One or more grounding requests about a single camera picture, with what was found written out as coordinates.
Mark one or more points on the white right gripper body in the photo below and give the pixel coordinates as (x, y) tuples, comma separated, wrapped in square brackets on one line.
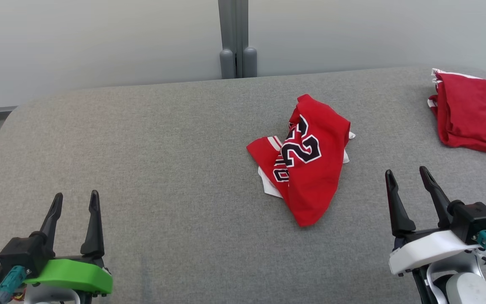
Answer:
[(428, 251)]

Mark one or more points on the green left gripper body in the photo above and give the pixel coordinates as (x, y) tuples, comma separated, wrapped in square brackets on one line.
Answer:
[(74, 274)]

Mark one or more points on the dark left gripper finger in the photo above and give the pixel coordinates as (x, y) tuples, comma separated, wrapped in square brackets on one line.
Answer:
[(94, 232), (52, 223)]

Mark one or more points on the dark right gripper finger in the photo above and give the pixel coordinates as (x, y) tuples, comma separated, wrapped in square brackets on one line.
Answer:
[(437, 196), (398, 215)]

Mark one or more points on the red white-striped shorts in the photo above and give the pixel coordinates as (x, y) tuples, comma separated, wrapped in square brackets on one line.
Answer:
[(471, 114)]

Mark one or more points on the red white Bulls jersey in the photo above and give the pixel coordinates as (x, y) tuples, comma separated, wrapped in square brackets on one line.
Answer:
[(310, 185)]

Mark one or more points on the grey fabric sofa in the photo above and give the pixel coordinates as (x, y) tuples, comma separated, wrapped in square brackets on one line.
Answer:
[(141, 147)]

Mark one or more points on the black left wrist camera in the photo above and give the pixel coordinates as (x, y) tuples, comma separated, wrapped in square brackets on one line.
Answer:
[(19, 253)]

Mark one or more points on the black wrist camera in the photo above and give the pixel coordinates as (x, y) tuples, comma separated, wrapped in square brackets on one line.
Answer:
[(475, 221), (19, 253)]

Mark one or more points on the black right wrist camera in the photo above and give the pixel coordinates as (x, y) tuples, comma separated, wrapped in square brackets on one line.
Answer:
[(475, 221)]

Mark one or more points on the grey partition post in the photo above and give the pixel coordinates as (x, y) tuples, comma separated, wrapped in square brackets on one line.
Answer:
[(228, 33)]

